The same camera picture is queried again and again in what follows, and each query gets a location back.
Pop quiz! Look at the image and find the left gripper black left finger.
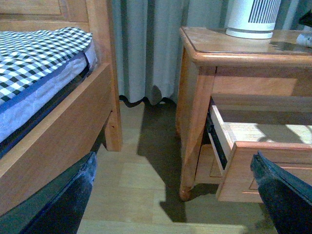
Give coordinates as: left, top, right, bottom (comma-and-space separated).
0, 152, 97, 234

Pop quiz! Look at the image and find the wooden nightstand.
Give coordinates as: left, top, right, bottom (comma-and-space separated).
176, 27, 312, 201

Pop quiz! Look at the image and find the checkered bed sheet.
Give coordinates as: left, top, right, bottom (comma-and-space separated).
0, 27, 93, 104

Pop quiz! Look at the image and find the blue white mattress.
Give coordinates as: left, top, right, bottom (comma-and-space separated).
0, 42, 97, 156

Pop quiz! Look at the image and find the grey curtain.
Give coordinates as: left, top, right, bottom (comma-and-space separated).
111, 0, 312, 106

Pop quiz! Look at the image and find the wooden bed frame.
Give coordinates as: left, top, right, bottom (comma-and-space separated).
0, 0, 122, 214

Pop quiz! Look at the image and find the white medicine bottle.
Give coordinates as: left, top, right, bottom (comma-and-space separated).
296, 33, 312, 47

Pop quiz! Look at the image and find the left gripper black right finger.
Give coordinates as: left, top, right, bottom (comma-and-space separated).
250, 151, 312, 234

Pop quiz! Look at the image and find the wooden drawer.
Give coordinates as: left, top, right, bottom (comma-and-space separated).
206, 104, 312, 203
195, 144, 222, 184

